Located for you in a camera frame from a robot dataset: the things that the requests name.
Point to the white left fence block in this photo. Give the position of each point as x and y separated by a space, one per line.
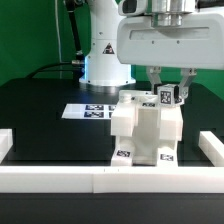
6 142

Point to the white fence rail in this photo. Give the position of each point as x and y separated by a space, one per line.
212 147
62 179

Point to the white chair seat part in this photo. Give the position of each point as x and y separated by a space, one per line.
145 150

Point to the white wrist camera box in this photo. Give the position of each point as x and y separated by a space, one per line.
132 7

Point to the white right fence rail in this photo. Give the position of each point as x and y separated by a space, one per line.
212 147

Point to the white front fence rail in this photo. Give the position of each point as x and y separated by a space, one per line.
62 179

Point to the white tagged cube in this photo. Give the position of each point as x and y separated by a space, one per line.
168 95

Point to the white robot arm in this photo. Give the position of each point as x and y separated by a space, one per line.
112 35

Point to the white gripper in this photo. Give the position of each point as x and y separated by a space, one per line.
197 43

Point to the white tag plate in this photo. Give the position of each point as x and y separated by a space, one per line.
88 111

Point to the white chair back frame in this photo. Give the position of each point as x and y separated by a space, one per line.
138 113

